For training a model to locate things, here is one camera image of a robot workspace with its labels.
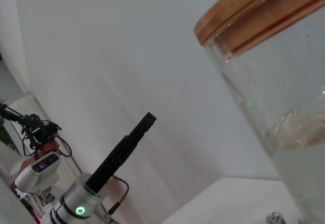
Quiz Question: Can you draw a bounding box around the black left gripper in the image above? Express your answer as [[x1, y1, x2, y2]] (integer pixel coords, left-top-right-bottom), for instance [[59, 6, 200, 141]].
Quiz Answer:
[[86, 111, 157, 195]]

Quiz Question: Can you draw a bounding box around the chrome faucet tap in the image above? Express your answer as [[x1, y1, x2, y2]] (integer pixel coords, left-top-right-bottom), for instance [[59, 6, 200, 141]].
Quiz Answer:
[[265, 211, 288, 224]]

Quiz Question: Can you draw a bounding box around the glass water dispenser jar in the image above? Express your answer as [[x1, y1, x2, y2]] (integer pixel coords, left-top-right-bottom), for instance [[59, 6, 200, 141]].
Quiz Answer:
[[204, 4, 325, 224]]

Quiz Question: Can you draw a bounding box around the orange jar lid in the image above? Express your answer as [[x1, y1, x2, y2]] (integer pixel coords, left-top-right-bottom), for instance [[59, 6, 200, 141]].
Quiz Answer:
[[193, 0, 325, 57]]

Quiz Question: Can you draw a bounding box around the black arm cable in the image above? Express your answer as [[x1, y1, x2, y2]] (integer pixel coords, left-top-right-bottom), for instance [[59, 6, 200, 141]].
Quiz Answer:
[[108, 175, 131, 216]]

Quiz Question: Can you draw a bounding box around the black cabled rig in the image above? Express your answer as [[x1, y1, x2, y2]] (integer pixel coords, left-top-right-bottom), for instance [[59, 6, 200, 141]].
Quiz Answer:
[[0, 98, 73, 158]]

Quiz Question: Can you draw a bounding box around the grey black wrist camera box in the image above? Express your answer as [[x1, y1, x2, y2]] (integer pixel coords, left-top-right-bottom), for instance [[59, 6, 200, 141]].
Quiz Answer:
[[14, 151, 62, 197]]

